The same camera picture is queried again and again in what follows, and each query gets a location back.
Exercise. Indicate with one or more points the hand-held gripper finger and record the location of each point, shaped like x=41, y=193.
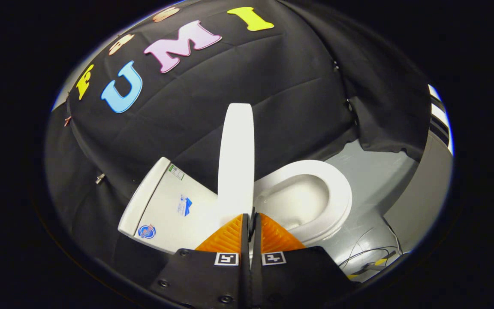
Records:
x=245, y=274
x=254, y=279

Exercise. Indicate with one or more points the white toilet lid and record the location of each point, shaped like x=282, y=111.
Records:
x=236, y=163

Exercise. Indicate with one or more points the white ceramic toilet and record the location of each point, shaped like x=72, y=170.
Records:
x=165, y=206

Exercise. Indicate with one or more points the white toilet seat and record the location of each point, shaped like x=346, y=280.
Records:
x=337, y=193

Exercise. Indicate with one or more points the yellow black object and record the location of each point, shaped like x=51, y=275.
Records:
x=380, y=262

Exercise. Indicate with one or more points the silver metal clip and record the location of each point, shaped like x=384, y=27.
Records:
x=100, y=177

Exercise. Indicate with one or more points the black backdrop cloth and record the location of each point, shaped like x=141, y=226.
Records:
x=230, y=73

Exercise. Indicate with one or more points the copper metal clip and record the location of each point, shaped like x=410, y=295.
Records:
x=67, y=121

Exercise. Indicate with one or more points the black white striped panel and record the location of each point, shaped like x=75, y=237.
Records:
x=438, y=113

